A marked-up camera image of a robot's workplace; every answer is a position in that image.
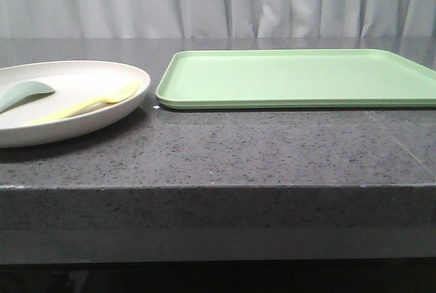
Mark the pale green plastic spoon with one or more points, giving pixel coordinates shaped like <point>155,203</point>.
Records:
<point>22,91</point>

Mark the grey pleated curtain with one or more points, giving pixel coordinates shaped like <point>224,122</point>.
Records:
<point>216,18</point>

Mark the yellow plastic fork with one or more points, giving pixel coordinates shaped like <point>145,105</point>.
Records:
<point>111,98</point>

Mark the light green serving tray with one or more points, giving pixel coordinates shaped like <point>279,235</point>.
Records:
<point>307,78</point>

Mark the white round plate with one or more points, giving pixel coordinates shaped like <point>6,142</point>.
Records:
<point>73,81</point>

